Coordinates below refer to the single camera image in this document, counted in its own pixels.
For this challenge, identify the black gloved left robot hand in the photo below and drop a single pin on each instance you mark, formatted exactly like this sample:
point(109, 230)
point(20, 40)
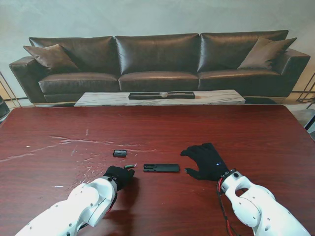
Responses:
point(120, 175)

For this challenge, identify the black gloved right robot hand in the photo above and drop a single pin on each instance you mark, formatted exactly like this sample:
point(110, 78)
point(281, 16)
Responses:
point(209, 164)

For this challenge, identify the green battery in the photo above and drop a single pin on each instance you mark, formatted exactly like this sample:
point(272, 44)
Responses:
point(129, 166)

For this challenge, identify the black battery cover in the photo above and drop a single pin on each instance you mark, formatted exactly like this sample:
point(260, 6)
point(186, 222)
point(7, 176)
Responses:
point(120, 153)

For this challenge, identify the black remote control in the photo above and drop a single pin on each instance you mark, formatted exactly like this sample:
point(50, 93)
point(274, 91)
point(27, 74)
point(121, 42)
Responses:
point(165, 168)

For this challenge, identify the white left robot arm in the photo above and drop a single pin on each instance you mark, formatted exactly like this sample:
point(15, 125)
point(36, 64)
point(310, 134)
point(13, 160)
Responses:
point(81, 199)

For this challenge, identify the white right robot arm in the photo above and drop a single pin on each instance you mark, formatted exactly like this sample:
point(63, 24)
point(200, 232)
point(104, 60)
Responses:
point(258, 204)

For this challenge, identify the white marble coffee table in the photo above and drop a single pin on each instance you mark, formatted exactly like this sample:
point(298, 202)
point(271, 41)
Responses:
point(103, 98)

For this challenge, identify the clear glass ball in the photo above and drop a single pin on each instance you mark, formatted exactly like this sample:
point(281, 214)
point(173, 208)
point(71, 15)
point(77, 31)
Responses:
point(164, 94)

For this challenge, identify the black rectangular tray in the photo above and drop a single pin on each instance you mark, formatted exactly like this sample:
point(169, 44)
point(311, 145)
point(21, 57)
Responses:
point(147, 96)

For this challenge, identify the dark brown leather sofa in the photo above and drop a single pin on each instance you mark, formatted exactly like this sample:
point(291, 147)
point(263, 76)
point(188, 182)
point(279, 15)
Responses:
point(157, 54)

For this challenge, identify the brown sofa cushion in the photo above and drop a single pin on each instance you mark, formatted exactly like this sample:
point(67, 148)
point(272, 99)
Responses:
point(263, 54)
point(49, 57)

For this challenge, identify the black leather seat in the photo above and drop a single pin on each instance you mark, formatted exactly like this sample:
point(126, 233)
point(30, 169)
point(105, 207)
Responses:
point(3, 109)

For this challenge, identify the thin metal side table frame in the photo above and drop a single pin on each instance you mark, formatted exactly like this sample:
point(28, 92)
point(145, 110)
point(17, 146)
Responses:
point(15, 98)
point(306, 92)

